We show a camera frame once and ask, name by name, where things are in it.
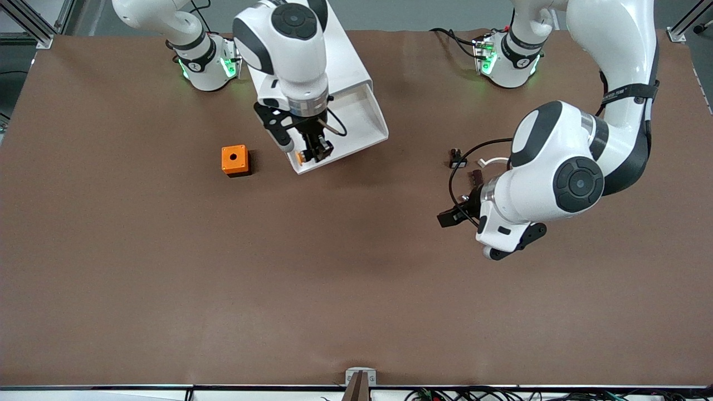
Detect grey metal bracket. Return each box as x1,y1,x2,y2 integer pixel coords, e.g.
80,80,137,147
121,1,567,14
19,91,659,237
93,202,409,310
343,368,377,401

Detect black right arm base cable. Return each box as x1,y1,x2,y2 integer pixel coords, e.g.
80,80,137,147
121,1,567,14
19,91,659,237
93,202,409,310
189,0,221,35

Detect black cable bundle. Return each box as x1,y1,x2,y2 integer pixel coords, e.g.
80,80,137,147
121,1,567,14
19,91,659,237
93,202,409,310
404,388,713,401

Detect orange box with hole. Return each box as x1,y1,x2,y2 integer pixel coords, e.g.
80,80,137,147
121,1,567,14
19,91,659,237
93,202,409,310
221,145,252,178

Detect aluminium frame profile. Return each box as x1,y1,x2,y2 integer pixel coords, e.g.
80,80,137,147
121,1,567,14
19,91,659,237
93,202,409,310
667,0,713,43
0,0,76,50

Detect black left arm base cables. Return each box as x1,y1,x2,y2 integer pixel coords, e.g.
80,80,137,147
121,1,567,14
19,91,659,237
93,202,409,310
429,27,480,59

